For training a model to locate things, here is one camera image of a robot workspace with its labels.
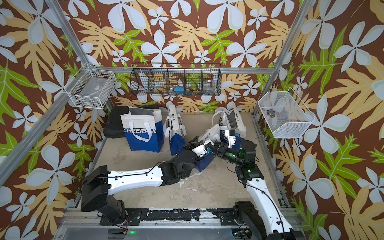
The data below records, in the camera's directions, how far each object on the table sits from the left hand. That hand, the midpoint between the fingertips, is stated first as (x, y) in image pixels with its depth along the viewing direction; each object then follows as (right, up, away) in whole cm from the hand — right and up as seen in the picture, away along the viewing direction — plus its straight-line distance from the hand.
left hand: (197, 136), depth 72 cm
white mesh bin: (+51, +11, +12) cm, 54 cm away
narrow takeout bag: (-12, +3, +5) cm, 13 cm away
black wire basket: (-15, +37, +26) cm, 47 cm away
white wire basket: (-61, +27, +13) cm, 68 cm away
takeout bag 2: (+6, 0, +6) cm, 8 cm away
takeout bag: (-30, +4, +12) cm, 33 cm away
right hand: (+5, -5, -1) cm, 7 cm away
